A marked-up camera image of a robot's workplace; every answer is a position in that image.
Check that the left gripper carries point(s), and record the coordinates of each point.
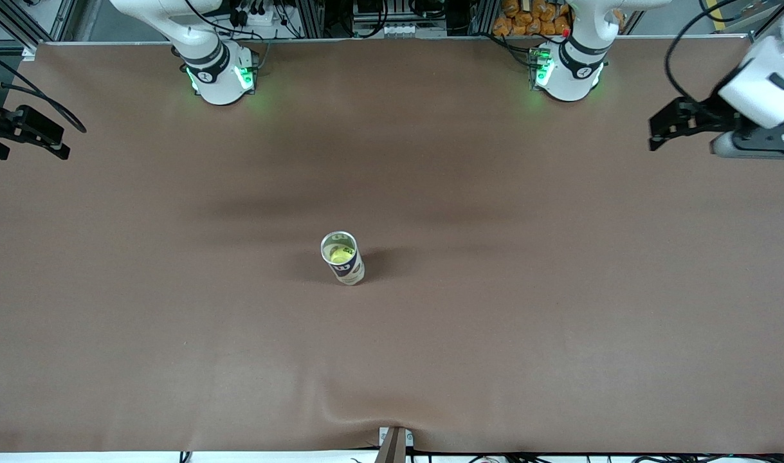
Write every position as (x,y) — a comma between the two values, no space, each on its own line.
(711,116)

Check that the white power strip black plugs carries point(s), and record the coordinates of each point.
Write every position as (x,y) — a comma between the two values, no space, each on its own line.
(256,18)

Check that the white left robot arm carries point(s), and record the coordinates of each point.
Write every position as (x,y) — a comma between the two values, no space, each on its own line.
(568,87)

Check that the orange bagged items pile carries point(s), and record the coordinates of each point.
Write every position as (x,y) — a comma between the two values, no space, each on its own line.
(520,22)

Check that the brown pole grey bracket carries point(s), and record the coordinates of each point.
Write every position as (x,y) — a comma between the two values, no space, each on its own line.
(395,447)

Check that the long white power strip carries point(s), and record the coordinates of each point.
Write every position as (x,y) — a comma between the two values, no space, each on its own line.
(404,30)

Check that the clear Wilson tennis ball can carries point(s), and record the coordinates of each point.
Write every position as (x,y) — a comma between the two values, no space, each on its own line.
(350,273)

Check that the aluminium frame strut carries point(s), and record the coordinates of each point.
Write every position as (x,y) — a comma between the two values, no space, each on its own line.
(772,27)
(18,31)

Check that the yellow-green tennis ball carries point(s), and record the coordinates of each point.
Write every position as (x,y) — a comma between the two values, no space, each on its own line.
(339,256)

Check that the aluminium frame post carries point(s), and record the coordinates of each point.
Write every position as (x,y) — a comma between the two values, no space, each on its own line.
(311,19)
(485,19)

